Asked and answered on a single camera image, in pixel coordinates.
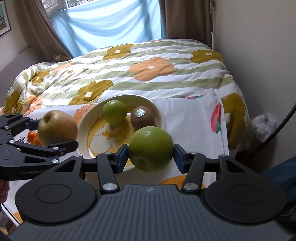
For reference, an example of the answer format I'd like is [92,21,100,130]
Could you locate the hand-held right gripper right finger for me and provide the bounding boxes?
[174,144,245,193]

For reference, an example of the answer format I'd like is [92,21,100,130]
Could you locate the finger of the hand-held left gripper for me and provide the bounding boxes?
[8,140,78,164]
[0,113,41,139]

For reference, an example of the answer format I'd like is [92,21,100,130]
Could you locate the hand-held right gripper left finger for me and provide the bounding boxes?
[55,144,129,194]

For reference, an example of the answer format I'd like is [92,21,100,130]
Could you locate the brownish yellow apple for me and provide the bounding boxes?
[37,110,78,147]

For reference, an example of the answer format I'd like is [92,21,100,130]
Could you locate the large green apple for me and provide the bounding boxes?
[128,126,174,173]

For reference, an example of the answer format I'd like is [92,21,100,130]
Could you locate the cream bowl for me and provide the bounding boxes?
[77,94,166,172]

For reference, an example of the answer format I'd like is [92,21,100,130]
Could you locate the white persimmon print cloth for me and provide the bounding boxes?
[9,91,230,186]

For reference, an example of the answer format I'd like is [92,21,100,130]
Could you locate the brown kiwi with sticker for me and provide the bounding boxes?
[131,106,156,131]

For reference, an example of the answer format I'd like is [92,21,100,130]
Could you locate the small green apple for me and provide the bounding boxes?
[103,100,127,126]

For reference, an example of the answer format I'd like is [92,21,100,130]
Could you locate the beige headboard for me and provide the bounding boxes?
[0,47,51,98]

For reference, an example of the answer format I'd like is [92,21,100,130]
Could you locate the floral pillow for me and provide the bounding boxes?
[52,54,70,62]

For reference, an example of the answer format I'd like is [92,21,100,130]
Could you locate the white plastic bag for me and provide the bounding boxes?
[252,113,277,142]

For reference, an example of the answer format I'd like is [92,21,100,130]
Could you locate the brown curtain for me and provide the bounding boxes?
[158,0,215,49]
[17,0,74,61]

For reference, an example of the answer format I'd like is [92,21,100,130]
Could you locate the floral striped blanket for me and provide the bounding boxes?
[5,38,253,151]

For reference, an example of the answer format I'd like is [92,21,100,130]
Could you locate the dark blue cloth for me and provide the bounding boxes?
[261,155,296,218]

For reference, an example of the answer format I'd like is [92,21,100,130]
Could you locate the window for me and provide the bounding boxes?
[40,0,78,11]

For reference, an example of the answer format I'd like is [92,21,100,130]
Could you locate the light blue cloth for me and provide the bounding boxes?
[51,0,163,57]

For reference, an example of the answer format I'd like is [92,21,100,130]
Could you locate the framed wall picture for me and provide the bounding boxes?
[0,0,11,36]

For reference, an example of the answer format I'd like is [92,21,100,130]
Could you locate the black cable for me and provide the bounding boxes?
[261,104,296,149]

